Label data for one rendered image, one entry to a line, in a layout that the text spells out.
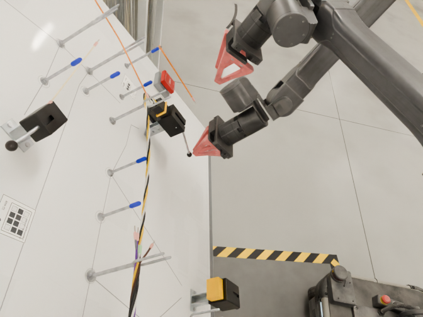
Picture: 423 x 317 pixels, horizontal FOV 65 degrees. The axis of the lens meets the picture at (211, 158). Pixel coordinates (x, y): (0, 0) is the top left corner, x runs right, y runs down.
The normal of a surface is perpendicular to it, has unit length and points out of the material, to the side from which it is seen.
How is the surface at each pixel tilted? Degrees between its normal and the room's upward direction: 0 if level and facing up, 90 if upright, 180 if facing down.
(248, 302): 0
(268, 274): 0
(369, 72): 90
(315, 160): 0
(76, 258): 50
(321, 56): 60
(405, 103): 90
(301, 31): 90
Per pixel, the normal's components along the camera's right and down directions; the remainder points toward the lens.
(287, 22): 0.07, 0.76
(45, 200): 0.87, -0.33
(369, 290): 0.19, -0.65
